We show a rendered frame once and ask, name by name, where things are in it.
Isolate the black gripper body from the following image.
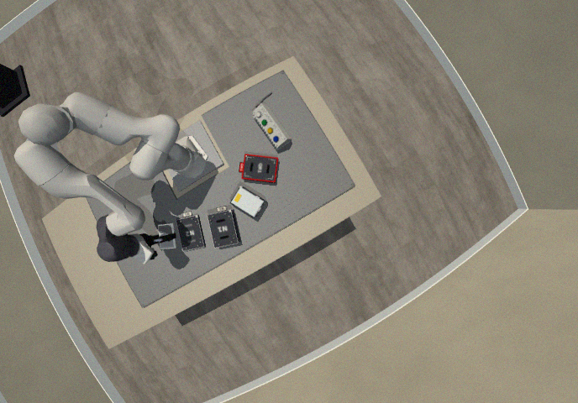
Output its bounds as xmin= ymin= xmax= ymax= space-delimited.
xmin=140 ymin=233 xmax=156 ymax=247

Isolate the white operator button panel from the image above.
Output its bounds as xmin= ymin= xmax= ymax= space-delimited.
xmin=252 ymin=92 xmax=292 ymax=150

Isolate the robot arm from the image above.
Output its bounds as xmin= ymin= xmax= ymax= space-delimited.
xmin=14 ymin=92 xmax=208 ymax=264

